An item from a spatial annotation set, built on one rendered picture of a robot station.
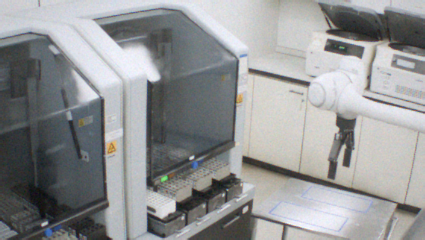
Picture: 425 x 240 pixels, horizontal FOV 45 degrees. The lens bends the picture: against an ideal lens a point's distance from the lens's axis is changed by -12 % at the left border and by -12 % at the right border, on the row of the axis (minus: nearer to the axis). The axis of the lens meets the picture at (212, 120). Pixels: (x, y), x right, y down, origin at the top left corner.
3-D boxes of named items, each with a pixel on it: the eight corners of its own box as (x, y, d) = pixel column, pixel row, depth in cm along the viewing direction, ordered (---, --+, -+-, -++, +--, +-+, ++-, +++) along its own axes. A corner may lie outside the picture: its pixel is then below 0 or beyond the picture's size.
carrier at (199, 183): (208, 183, 270) (209, 172, 268) (212, 184, 269) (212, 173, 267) (193, 191, 261) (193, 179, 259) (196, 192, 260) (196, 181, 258)
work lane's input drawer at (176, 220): (64, 188, 271) (62, 172, 268) (83, 181, 282) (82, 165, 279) (173, 242, 231) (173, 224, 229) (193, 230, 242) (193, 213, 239)
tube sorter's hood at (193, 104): (73, 153, 258) (71, 21, 237) (155, 122, 304) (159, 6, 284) (152, 187, 230) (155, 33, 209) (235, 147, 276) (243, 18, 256)
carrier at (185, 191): (188, 194, 258) (188, 181, 256) (191, 195, 257) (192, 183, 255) (172, 202, 249) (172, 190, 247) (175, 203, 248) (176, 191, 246)
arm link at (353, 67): (342, 93, 194) (324, 100, 185) (346, 52, 189) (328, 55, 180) (367, 101, 188) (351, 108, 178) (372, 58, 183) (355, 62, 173)
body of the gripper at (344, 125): (351, 121, 184) (347, 146, 187) (360, 115, 190) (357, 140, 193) (332, 116, 188) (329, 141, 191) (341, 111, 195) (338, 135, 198)
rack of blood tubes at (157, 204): (112, 198, 251) (111, 186, 249) (127, 192, 259) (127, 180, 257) (161, 221, 235) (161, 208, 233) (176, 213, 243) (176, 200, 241)
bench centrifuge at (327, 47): (303, 76, 444) (307, -2, 423) (335, 64, 491) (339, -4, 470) (363, 91, 412) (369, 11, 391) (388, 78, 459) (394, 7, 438)
